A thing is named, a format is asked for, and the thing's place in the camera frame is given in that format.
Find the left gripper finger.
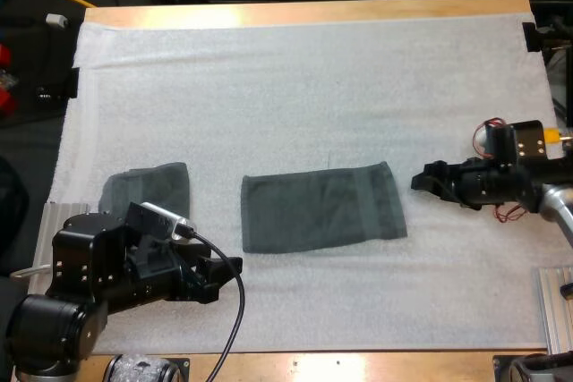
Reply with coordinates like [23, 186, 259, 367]
[195, 243, 245, 287]
[178, 282, 220, 305]

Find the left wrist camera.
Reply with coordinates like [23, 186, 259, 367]
[140, 201, 198, 244]

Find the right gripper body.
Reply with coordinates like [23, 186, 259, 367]
[443, 157, 499, 212]

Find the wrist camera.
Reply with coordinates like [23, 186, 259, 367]
[473, 123, 493, 155]
[140, 201, 198, 244]

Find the black camera cable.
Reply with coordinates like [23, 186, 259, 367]
[175, 228, 247, 382]

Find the ribbed aluminium rail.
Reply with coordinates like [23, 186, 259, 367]
[531, 266, 573, 355]

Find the grey-green towel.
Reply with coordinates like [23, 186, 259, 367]
[97, 161, 194, 223]
[240, 160, 409, 255]

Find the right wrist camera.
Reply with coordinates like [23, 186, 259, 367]
[473, 123, 493, 155]

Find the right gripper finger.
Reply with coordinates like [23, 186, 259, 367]
[423, 159, 454, 178]
[410, 171, 449, 202]

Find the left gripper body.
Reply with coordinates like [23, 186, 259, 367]
[122, 201, 219, 304]

